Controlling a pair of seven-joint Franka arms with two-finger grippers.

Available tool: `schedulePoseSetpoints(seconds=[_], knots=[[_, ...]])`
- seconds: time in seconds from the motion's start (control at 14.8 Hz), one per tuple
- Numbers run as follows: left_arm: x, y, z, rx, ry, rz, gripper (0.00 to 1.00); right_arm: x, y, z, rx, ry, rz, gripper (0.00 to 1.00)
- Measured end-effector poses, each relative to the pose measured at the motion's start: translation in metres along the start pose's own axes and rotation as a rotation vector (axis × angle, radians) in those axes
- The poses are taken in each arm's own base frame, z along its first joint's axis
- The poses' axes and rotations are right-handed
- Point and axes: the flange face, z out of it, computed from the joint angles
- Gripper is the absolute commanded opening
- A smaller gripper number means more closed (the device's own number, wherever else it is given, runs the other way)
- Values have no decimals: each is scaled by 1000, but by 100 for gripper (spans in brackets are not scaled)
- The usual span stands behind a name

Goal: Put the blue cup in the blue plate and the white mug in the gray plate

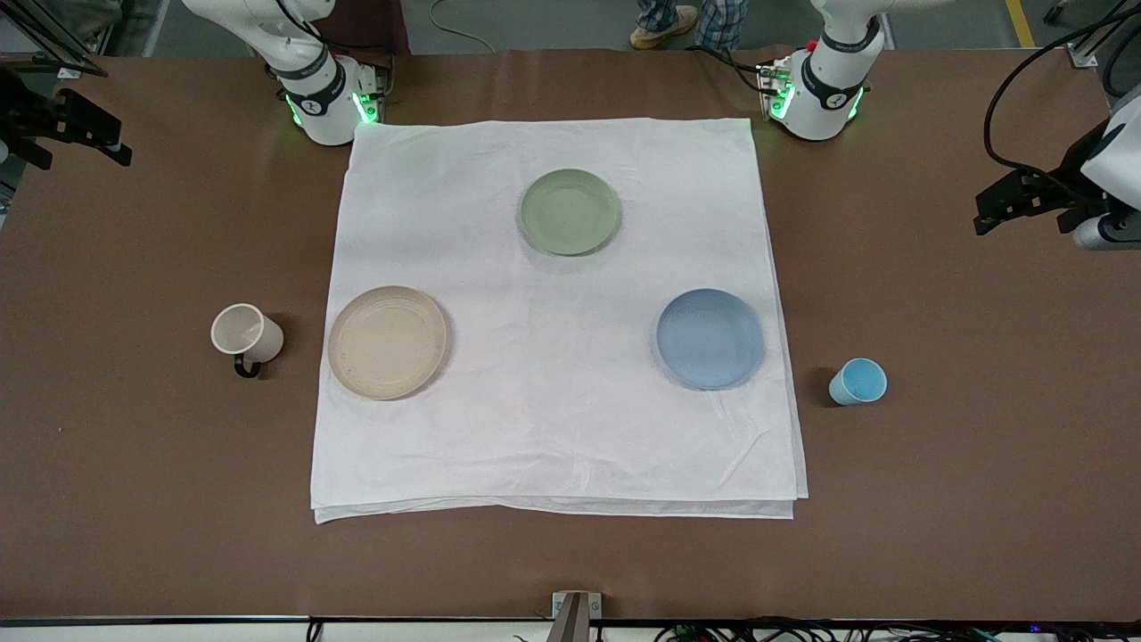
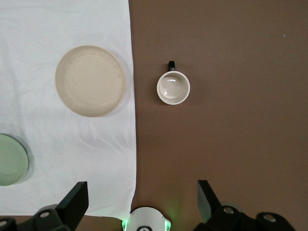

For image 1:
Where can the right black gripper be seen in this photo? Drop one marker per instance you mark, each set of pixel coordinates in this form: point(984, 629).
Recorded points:
point(28, 116)

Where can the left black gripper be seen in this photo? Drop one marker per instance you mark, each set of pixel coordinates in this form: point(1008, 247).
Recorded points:
point(1059, 181)

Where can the blue cup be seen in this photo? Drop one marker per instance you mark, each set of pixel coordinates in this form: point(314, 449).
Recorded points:
point(860, 383)

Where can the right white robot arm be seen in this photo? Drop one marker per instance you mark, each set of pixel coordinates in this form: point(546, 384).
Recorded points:
point(312, 80)

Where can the blue plate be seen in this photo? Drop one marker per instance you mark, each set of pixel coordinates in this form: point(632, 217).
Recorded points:
point(710, 339)

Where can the beige gray plate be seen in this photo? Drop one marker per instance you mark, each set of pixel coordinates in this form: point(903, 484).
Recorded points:
point(387, 343)

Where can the green plate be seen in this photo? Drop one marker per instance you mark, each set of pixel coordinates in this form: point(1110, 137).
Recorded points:
point(570, 211)

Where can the dark maroon object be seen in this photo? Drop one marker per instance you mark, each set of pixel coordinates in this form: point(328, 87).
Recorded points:
point(365, 27)

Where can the tan shoe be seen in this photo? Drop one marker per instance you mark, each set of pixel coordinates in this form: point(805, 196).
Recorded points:
point(664, 28)

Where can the white table cloth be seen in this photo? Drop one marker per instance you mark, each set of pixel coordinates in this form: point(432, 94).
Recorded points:
point(553, 401)

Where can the aluminium frame profile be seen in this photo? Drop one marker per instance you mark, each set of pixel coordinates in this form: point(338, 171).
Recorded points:
point(1092, 40)
point(53, 40)

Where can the metal table bracket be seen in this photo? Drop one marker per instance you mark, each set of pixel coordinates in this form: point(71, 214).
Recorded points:
point(576, 615)

